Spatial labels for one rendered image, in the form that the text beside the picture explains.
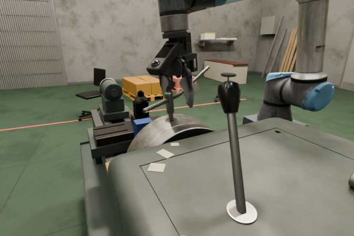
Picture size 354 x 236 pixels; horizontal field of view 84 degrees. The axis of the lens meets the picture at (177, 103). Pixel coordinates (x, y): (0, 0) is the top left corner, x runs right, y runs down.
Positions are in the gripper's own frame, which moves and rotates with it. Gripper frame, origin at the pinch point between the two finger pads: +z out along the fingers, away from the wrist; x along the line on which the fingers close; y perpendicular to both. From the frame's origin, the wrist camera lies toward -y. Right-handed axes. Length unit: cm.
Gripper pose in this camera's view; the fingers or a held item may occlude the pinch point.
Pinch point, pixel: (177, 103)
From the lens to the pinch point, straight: 59.7
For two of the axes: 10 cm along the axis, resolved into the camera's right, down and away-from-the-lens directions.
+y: 6.0, -3.2, 7.3
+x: -7.9, -1.3, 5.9
